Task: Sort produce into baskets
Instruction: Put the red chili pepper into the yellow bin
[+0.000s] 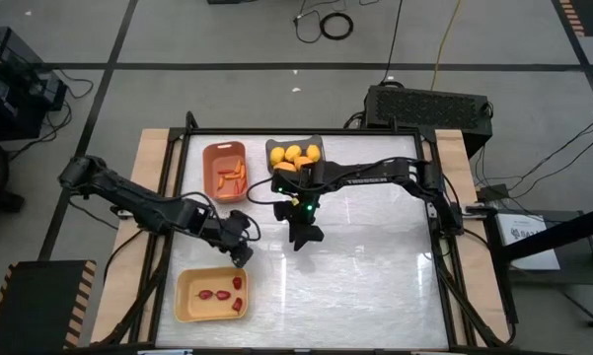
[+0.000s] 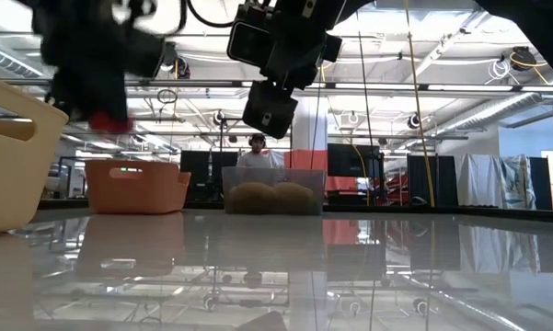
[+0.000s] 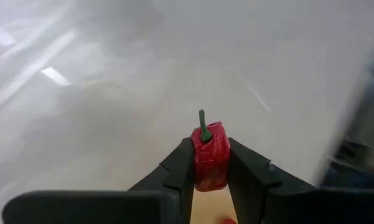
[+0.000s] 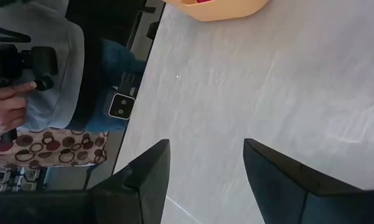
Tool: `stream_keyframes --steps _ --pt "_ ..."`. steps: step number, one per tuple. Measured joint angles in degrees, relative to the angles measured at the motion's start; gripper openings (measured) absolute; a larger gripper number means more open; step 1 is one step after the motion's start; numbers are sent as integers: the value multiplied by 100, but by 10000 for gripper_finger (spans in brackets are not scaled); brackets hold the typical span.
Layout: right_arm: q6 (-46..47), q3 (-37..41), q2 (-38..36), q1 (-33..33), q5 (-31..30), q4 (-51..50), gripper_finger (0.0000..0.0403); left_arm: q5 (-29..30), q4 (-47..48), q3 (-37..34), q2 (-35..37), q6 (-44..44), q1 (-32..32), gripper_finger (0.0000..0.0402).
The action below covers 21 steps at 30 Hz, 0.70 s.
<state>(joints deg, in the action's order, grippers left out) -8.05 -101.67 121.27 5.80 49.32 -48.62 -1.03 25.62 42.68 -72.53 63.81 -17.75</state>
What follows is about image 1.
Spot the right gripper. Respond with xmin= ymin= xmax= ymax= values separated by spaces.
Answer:
xmin=273 ymin=202 xmax=326 ymax=252

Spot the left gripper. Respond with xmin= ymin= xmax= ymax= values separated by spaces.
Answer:
xmin=198 ymin=210 xmax=255 ymax=269

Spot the yellow plastic basket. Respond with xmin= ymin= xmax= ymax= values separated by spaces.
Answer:
xmin=173 ymin=265 xmax=251 ymax=324

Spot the grey plastic basket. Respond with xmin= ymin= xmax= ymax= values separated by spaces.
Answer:
xmin=264 ymin=133 xmax=327 ymax=175

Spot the orange plastic basket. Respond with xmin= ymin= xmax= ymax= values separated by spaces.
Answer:
xmin=201 ymin=141 xmax=250 ymax=204

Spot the light wooden side board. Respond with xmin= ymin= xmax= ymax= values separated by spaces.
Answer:
xmin=433 ymin=128 xmax=512 ymax=344
xmin=89 ymin=128 xmax=186 ymax=345

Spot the black perforated control box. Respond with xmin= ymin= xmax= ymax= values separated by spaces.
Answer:
xmin=363 ymin=84 xmax=493 ymax=158

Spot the small black power adapter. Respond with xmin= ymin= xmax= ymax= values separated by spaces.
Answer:
xmin=477 ymin=182 xmax=510 ymax=203

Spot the white printed paper sheet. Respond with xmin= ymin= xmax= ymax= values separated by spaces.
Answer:
xmin=495 ymin=212 xmax=562 ymax=271

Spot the black metal stand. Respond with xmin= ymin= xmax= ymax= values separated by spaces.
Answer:
xmin=482 ymin=199 xmax=593 ymax=330

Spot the black equipment rack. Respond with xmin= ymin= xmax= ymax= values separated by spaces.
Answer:
xmin=0 ymin=25 xmax=69 ymax=142

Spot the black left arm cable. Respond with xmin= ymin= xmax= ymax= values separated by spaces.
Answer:
xmin=177 ymin=191 xmax=262 ymax=243

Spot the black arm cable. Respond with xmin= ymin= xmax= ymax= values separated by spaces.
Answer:
xmin=246 ymin=175 xmax=282 ymax=206
xmin=177 ymin=191 xmax=262 ymax=243

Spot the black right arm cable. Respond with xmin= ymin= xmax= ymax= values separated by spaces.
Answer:
xmin=246 ymin=175 xmax=282 ymax=206

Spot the coiled black floor cable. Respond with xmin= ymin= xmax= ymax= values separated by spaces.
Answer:
xmin=319 ymin=12 xmax=355 ymax=41

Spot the thin black plug cable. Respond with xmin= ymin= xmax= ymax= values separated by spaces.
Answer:
xmin=293 ymin=0 xmax=349 ymax=44

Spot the long black cable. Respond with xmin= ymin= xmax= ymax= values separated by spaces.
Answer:
xmin=380 ymin=0 xmax=405 ymax=84

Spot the yellow cable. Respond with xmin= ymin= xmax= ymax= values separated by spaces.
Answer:
xmin=430 ymin=0 xmax=463 ymax=92

